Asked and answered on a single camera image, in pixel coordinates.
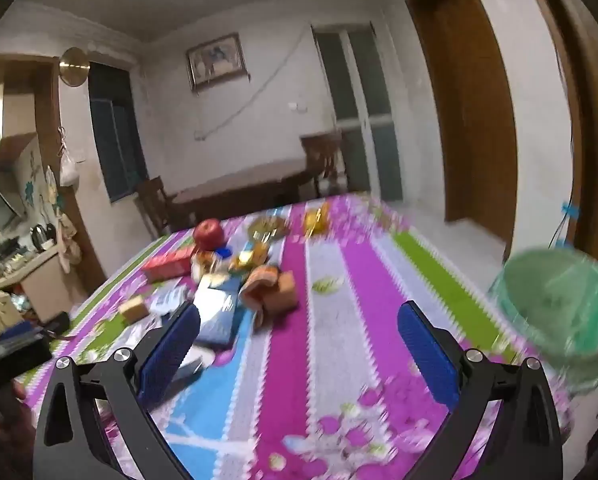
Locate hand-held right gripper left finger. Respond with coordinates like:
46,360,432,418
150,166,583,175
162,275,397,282
31,304,202,480

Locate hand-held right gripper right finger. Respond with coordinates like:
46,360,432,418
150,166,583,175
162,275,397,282
396,301,567,480

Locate white tissue packet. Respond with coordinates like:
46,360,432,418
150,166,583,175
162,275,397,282
150,281,190,313

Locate blue printed carton box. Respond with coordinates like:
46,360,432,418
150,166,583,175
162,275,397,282
194,285,252,348

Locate orange white drink carton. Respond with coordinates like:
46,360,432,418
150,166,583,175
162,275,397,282
239,265,281,311

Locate waste bin with green bag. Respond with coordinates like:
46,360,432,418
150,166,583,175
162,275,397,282
486,247,598,394

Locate small bread cube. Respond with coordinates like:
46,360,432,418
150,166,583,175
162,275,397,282
120,296,150,323

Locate kitchen counter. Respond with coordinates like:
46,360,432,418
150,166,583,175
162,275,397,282
0,245,62,331

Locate red box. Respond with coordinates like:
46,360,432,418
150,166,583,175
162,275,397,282
141,247,197,283

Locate floral striped tablecloth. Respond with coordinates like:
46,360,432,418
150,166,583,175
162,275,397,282
26,192,574,480

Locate red apple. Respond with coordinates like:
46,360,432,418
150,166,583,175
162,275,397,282
194,218,226,252

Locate beige hanging cloth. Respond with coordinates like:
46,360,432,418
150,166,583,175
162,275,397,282
54,210,82,274

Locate brown bread piece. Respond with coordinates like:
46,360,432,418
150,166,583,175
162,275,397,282
265,271,300,316

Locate wooden chair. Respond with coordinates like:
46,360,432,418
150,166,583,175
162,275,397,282
134,176,180,244
299,130,348,199

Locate wrapped round bread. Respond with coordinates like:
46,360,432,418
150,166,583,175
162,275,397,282
249,216,290,244

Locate gold foil wrapper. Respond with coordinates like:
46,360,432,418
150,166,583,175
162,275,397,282
304,207,330,236

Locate round wooden table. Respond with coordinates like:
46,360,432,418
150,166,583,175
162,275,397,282
171,159,318,233

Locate white hanging plastic bag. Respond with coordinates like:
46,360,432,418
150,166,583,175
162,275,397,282
59,152,80,186

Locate dark window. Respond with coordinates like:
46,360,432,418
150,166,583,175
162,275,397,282
88,60,150,204

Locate dark wooden door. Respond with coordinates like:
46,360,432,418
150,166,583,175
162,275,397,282
406,0,518,257

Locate frosted glass door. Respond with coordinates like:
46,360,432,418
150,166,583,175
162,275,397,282
311,22,406,204

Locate black cable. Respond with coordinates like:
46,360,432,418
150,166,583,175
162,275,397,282
549,135,578,252

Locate thin wall wire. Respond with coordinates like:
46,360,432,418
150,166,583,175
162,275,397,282
194,25,316,141

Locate framed wall picture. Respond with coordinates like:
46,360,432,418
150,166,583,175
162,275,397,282
185,32,248,92

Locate brass round wall disc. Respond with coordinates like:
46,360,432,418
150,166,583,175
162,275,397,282
59,46,90,88

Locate wooden door with handle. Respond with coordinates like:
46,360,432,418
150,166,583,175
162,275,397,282
524,0,598,273

